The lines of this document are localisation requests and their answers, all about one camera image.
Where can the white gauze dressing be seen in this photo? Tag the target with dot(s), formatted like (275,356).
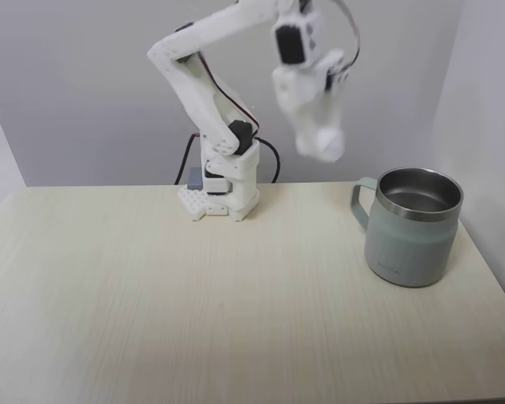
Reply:
(331,145)

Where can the small gray block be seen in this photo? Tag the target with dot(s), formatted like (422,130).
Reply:
(194,179)

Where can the pale green steel mug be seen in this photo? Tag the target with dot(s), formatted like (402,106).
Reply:
(412,240)

